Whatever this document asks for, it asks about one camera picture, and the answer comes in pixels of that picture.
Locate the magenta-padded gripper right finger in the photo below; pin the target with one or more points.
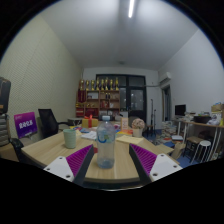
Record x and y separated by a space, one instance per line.
145 159

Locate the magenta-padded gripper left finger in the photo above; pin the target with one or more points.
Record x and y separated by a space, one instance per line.
78 160

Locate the clear plastic water bottle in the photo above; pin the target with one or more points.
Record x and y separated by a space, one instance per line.
106 146

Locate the flat round red coaster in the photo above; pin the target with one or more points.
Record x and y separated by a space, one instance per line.
95 150

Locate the pale green ribbed cup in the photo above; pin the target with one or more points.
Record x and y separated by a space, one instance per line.
70 138

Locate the blue red picture book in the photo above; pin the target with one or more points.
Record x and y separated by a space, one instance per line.
78 128

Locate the potted pink flowers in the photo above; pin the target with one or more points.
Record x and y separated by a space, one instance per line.
138 126

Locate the book pile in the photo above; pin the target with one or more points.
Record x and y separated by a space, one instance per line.
170 131

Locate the yellow gift box red ribbon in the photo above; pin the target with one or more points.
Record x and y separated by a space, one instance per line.
87 123

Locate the orange standing card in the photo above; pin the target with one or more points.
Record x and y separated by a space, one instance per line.
124 124

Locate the black tripod stand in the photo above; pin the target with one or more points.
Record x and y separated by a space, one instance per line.
153 115

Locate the black mesh office chair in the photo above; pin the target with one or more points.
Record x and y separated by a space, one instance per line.
47 121

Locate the wooden stool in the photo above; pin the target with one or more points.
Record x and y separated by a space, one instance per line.
192 139

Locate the black computer monitor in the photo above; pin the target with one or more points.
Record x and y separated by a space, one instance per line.
180 110

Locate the white round stool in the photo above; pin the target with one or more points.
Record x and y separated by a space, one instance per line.
204 144

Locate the wooden shelf unit with trophies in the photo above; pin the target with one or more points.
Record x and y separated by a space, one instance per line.
96 101

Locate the black framed glass door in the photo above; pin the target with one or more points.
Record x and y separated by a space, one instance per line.
133 98

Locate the black chair armrest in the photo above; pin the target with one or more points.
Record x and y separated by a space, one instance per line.
16 145

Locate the purple sign board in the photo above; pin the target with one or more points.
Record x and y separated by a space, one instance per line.
25 124

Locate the wooden side desk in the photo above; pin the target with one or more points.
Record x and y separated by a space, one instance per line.
200 125

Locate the black bag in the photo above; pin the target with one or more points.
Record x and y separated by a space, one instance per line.
201 119

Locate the long ceiling light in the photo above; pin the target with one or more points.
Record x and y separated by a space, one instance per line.
131 8

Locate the white wall air conditioner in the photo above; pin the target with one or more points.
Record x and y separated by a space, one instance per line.
165 78

